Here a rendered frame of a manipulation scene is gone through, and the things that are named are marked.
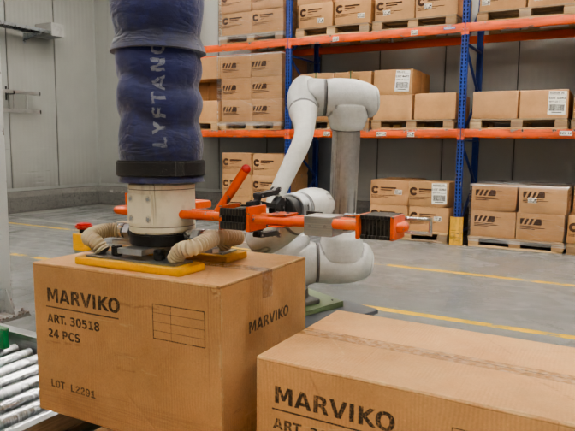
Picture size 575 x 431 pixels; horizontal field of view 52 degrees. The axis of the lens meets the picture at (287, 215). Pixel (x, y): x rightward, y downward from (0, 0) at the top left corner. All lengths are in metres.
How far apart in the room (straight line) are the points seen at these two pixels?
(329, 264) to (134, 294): 0.95
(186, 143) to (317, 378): 0.66
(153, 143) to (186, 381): 0.56
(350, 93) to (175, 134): 0.80
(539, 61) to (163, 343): 8.82
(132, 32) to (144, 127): 0.22
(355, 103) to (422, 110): 6.64
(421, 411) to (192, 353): 0.52
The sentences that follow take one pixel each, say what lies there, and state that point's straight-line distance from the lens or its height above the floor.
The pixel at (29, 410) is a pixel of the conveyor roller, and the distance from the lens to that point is 2.11.
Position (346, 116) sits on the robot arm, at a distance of 2.09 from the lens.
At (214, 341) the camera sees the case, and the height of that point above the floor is 0.95.
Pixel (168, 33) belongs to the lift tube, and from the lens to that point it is 1.49.
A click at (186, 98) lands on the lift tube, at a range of 1.49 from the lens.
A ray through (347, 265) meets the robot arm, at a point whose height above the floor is 0.93.
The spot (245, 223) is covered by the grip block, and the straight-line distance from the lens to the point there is 1.38.
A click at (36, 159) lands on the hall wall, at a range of 12.96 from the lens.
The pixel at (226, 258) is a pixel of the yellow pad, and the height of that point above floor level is 1.08.
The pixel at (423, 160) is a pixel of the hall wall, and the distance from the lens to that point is 10.05.
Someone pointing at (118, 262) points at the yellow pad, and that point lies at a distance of 1.51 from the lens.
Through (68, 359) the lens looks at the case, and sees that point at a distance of 1.66.
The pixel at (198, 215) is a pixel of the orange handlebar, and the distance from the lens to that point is 1.47.
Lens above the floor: 1.38
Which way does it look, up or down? 7 degrees down
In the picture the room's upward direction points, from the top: 1 degrees clockwise
